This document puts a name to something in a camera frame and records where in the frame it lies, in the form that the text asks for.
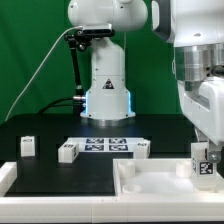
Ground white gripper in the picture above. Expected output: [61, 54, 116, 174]
[177, 77, 224, 164]

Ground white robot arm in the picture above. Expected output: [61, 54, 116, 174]
[68, 0, 224, 163]

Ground white U-shaped fence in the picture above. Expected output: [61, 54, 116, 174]
[0, 162, 224, 223]

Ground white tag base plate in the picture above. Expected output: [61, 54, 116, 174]
[66, 137, 149, 152]

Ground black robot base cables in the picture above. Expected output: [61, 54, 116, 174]
[38, 97, 83, 116]

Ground grey camera on stand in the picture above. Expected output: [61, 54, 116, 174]
[82, 23, 112, 35]

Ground black camera stand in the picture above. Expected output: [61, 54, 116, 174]
[64, 33, 85, 117]

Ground white camera cable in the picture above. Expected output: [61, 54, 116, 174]
[4, 25, 84, 122]

